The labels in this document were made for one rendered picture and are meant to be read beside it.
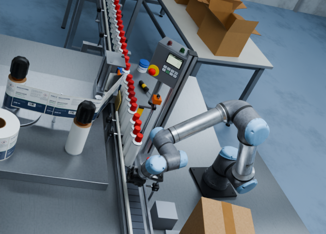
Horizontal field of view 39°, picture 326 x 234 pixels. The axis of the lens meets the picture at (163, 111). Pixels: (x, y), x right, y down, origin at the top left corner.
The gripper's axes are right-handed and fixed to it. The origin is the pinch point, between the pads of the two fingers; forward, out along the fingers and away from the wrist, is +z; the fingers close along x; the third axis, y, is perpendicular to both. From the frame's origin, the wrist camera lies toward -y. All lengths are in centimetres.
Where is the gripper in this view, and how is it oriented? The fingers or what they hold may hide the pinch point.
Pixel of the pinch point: (135, 180)
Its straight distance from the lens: 223.4
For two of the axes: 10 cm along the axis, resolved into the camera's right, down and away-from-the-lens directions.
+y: -9.3, -1.7, -3.4
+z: -3.8, 3.3, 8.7
